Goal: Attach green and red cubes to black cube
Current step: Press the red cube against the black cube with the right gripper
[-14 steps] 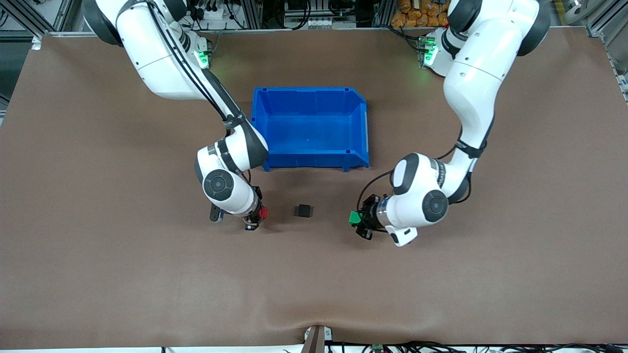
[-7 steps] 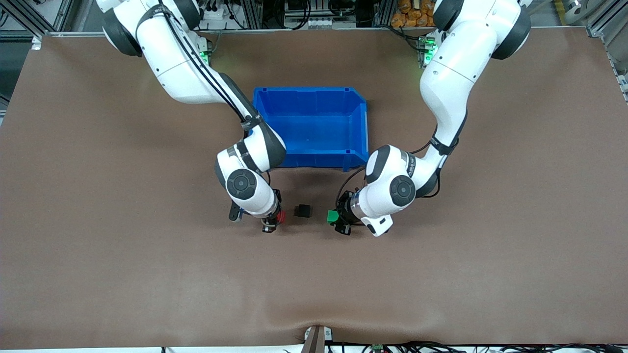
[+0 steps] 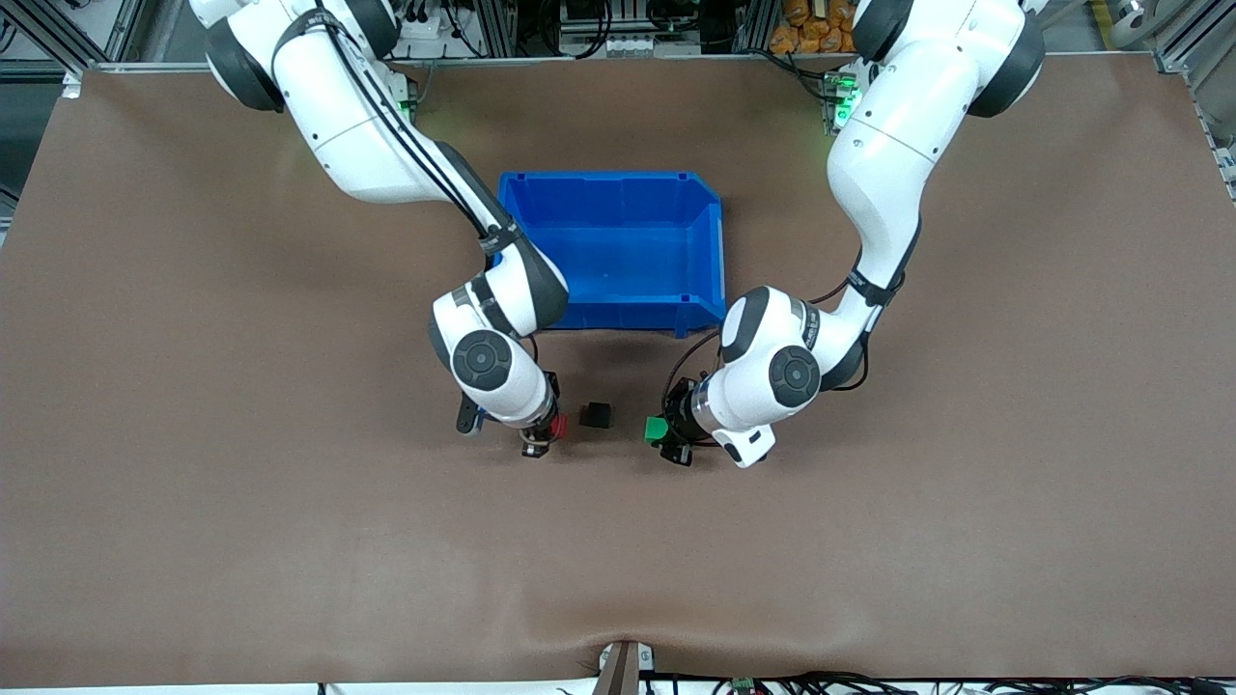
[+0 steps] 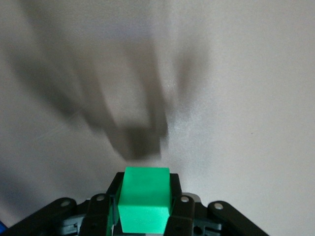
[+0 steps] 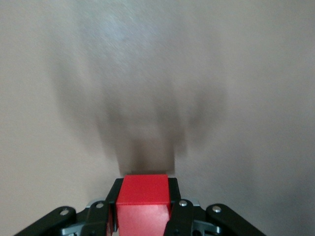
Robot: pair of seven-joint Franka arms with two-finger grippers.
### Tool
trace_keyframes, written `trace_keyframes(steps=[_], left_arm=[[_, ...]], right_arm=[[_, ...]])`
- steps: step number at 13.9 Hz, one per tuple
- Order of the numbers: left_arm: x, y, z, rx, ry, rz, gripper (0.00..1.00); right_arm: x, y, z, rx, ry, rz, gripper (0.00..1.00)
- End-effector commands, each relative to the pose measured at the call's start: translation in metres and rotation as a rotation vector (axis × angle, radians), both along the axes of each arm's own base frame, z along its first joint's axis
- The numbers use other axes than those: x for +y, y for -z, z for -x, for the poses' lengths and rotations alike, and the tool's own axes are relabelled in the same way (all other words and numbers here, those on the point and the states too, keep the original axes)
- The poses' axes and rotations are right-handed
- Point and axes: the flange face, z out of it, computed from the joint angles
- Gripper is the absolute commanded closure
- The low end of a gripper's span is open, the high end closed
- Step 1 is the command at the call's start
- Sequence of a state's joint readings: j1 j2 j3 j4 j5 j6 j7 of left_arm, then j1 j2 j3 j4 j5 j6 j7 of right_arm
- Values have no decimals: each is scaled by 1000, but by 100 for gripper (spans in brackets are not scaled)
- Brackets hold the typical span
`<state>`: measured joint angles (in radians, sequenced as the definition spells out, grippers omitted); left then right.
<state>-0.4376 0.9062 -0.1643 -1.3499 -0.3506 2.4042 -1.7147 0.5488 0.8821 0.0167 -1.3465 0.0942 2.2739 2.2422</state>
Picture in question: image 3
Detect blue plastic storage bin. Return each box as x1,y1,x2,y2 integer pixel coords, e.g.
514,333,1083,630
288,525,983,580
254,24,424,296
497,172,727,339

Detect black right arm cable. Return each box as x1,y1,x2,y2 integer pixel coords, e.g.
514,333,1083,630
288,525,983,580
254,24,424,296
273,0,527,257

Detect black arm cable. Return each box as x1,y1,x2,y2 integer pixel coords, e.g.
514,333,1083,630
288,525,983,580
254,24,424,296
662,246,875,418
273,0,527,257

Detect white power strip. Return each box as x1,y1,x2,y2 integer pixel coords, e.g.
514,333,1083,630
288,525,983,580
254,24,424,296
394,8,461,44

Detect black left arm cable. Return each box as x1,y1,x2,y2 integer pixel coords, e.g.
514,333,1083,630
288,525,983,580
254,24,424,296
662,246,875,418

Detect orange snack bags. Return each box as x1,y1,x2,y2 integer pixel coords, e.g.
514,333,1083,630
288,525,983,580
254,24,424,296
770,0,860,55

